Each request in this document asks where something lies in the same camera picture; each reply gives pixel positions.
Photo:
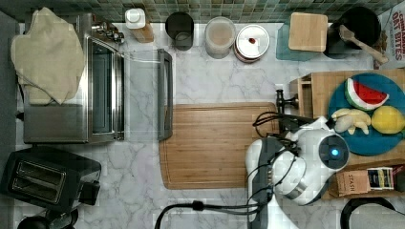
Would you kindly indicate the wooden drawer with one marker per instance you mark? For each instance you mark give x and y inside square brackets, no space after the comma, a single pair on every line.
[301,88]

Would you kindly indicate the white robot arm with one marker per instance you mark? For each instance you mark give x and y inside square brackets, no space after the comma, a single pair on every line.
[296,165]

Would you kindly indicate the plush peeled banana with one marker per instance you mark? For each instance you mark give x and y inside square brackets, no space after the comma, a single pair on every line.
[348,120]

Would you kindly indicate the plush watermelon slice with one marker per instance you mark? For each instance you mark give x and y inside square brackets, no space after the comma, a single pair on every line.
[363,97]

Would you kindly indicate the brown stash tea box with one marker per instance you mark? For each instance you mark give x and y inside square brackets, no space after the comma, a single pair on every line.
[350,183]

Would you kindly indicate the large wooden cutting board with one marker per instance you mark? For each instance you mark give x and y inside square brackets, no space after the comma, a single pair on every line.
[208,145]

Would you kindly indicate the teal container with wooden lid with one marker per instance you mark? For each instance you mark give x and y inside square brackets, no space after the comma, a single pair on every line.
[302,37]

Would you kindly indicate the white lidded tin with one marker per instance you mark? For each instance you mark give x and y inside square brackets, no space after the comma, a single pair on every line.
[251,43]

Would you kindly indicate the teal round plate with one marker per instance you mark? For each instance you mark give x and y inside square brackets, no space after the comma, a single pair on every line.
[374,143]

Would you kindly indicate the plush yellow lemon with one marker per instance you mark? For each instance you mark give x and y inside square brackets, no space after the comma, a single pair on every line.
[388,120]

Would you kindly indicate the wooden spoon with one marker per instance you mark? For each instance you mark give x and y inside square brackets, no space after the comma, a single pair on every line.
[348,35]

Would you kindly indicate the black yellow tea box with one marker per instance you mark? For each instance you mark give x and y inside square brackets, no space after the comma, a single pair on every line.
[381,178]

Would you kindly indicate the clear jar of cereal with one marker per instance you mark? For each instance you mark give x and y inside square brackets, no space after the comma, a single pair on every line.
[219,36]

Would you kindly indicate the black bowl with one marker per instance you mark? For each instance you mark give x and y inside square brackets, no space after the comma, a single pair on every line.
[365,25]

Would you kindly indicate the dark round cup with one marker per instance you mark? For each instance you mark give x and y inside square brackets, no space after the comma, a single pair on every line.
[180,28]

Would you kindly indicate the oat bites cereal box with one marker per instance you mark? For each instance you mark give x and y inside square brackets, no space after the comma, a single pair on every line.
[391,42]

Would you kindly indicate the stainless toaster oven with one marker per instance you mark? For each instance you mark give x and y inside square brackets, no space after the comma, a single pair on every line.
[122,94]

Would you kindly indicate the white capped spice bottle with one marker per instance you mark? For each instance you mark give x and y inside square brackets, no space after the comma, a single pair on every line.
[135,21]

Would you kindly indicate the beige cloth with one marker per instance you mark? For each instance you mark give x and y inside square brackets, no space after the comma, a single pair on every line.
[48,59]

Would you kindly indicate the black toaster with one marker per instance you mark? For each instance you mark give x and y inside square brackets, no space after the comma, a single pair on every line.
[51,178]

